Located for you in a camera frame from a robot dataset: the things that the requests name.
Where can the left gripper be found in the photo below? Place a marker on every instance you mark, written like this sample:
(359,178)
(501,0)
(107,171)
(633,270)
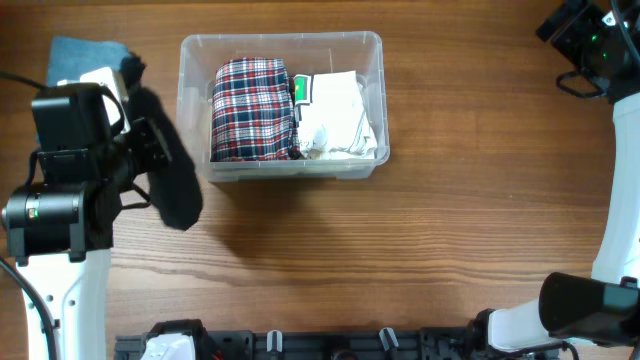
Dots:
(146,132)

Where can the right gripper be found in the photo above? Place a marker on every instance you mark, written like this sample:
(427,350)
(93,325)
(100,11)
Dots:
(588,15)

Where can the black cloth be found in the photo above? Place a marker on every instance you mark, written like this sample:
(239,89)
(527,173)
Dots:
(174,188)

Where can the red plaid cloth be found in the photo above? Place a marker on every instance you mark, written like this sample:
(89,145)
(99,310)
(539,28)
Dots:
(253,117)

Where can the white printed t-shirt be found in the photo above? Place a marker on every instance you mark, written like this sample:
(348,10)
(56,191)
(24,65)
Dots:
(332,115)

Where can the cream cloth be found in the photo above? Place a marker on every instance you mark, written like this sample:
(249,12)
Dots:
(370,135)

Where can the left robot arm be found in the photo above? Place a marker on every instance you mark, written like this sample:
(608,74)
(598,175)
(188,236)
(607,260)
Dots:
(60,230)

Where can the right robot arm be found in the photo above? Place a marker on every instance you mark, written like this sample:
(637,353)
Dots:
(602,309)

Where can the clear plastic storage container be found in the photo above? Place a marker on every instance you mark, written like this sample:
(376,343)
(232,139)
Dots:
(307,53)

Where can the folded blue denim cloth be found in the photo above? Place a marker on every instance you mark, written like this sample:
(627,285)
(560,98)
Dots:
(69,58)

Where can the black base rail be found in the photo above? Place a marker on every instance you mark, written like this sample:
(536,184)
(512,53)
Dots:
(428,343)

